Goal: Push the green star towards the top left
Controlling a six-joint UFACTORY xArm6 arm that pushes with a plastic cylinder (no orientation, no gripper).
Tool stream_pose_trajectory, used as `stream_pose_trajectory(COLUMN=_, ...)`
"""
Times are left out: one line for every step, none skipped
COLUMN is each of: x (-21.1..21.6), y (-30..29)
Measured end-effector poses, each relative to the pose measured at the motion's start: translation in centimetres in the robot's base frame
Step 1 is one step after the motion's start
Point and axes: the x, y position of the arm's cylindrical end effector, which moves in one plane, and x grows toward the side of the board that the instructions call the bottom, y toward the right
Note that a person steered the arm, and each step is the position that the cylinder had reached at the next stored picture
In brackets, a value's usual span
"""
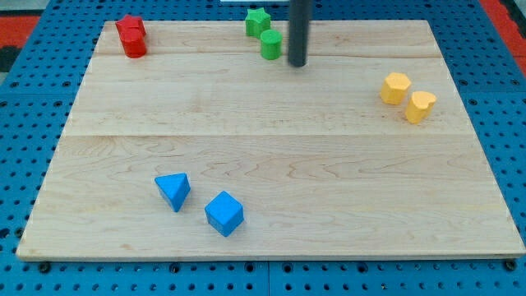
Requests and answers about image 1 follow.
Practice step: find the green star block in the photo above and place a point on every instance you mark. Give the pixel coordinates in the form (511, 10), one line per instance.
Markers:
(257, 21)

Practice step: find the red star block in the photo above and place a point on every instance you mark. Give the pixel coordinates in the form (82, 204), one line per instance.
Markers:
(130, 22)

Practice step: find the light wooden board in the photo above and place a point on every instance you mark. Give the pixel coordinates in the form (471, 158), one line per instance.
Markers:
(324, 169)

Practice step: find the blue cube block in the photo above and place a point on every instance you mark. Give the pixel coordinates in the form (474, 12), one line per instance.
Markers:
(224, 213)

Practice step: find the blue triangle block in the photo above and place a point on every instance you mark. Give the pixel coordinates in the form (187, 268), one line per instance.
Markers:
(174, 189)

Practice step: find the green cylinder block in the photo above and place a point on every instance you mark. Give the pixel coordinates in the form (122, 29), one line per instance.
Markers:
(271, 41)

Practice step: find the yellow hexagon block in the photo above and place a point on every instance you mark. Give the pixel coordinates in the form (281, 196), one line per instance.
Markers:
(395, 88)

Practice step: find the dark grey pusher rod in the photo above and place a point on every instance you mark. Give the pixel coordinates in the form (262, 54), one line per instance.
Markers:
(299, 15)

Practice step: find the yellow heart block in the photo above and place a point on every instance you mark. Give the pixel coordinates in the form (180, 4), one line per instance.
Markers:
(420, 105)

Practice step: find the red cylinder block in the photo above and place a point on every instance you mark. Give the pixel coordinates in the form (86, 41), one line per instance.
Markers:
(133, 43)

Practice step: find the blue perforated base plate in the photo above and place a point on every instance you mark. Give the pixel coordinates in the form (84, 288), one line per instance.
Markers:
(39, 91)

